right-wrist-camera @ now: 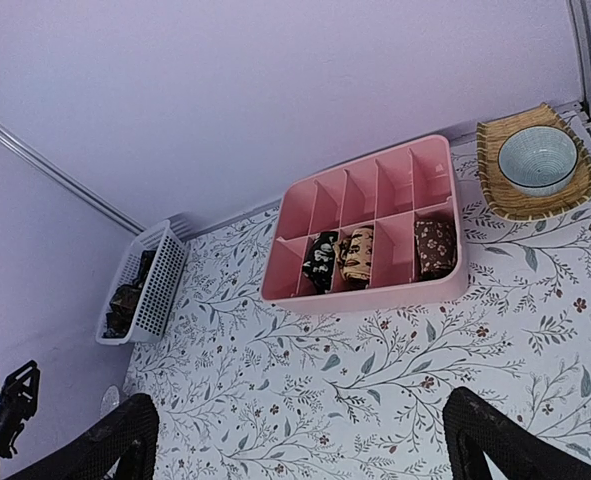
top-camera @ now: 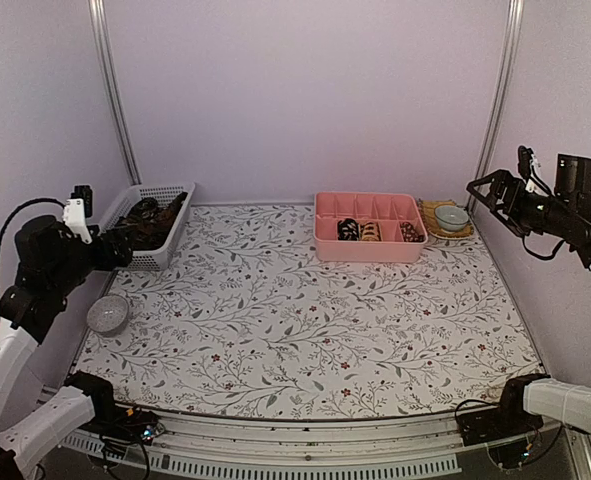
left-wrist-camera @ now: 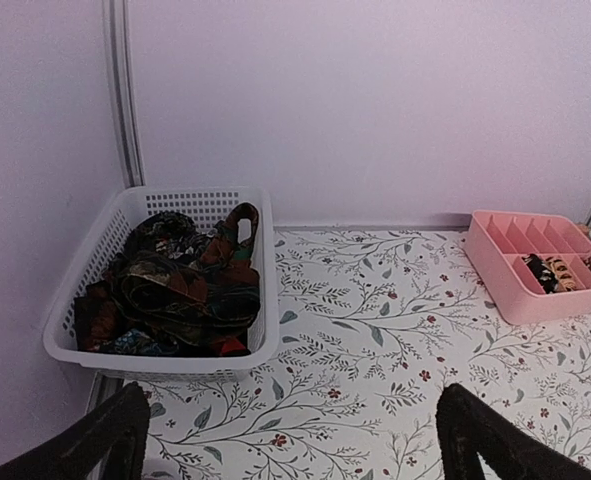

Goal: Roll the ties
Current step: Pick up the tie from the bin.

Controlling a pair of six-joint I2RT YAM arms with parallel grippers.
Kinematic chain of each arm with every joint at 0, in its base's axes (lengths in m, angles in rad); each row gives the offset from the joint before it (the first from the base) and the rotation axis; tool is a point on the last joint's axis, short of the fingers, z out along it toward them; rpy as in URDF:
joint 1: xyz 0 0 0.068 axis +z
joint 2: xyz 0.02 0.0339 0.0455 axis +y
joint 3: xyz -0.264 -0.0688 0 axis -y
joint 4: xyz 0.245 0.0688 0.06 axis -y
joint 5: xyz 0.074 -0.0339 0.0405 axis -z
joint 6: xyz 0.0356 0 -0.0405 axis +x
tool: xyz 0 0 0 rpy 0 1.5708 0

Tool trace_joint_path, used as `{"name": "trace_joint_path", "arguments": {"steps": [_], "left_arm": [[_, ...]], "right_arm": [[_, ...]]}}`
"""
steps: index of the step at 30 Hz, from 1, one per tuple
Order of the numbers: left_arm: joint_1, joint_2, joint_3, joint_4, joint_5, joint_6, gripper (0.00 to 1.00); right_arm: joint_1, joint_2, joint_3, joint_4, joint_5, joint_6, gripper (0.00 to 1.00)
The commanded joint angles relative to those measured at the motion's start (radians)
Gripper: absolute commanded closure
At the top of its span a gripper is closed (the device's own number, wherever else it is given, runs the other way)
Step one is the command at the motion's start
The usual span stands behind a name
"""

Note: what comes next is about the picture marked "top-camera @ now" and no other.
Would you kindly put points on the black white rolled tie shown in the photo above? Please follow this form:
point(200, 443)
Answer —
point(348, 229)

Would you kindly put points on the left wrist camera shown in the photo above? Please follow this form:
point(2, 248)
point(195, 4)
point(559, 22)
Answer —
point(77, 210)

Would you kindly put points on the floral patterned table mat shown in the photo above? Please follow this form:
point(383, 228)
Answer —
point(248, 322)

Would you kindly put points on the pink divided organizer box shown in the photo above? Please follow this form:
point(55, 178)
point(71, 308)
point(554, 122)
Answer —
point(388, 210)

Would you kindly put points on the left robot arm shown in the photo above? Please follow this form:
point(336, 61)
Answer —
point(56, 255)

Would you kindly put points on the right aluminium frame post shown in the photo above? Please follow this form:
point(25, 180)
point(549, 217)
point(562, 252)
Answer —
point(507, 63)

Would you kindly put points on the light blue ceramic bowl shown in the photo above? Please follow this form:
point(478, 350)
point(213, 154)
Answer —
point(451, 218)

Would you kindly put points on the aluminium frame post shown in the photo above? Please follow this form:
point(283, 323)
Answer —
point(507, 63)
point(100, 30)

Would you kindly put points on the grey speckled bowl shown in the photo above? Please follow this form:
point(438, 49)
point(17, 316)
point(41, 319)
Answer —
point(108, 315)

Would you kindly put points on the white plastic mesh basket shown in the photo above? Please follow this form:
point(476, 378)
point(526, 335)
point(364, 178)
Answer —
point(159, 259)

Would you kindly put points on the front aluminium rail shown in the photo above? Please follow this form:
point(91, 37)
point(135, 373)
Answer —
point(416, 447)

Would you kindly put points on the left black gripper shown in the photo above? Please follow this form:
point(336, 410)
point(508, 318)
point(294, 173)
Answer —
point(124, 253)

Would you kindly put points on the yellow patterned rolled tie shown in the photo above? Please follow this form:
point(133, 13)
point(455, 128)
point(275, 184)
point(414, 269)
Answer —
point(370, 232)

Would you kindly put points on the left aluminium frame post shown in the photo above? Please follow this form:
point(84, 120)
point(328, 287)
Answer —
point(100, 30)

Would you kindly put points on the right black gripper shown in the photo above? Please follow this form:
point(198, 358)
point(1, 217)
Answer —
point(505, 180)

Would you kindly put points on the pile of dark ties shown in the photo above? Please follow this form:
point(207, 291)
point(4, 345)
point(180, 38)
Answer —
point(149, 223)

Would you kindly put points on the dark red rolled tie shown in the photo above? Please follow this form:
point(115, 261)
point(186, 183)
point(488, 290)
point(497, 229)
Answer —
point(410, 234)

